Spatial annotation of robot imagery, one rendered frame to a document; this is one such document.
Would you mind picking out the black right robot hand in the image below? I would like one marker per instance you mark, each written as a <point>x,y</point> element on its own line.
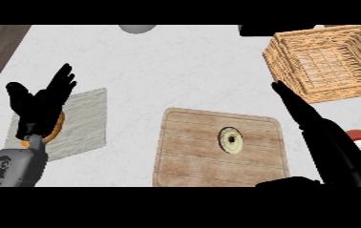
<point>325,142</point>

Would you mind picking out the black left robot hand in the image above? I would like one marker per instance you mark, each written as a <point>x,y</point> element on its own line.
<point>42,104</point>

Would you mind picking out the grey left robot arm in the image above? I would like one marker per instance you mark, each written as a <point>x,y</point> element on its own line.
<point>20,165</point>

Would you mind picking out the wooden cutting board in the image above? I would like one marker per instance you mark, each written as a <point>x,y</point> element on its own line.
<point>221,149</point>

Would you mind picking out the wicker basket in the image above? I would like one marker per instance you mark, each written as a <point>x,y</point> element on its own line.
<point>320,63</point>

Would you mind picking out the red and white object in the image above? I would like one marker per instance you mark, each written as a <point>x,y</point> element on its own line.
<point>354,138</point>

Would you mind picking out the orange round object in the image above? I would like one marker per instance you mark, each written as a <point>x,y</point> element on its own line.
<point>55,129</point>

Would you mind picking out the pale grey placemat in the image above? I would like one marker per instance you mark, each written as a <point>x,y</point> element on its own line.
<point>82,120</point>

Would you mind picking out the dark brown wooden cabinet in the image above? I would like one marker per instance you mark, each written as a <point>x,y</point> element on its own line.
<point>11,41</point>

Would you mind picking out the grey round object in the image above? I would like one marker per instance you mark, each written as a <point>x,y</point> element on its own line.
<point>137,28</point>

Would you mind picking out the black appliance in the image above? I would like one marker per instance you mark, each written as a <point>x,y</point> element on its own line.
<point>273,30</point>

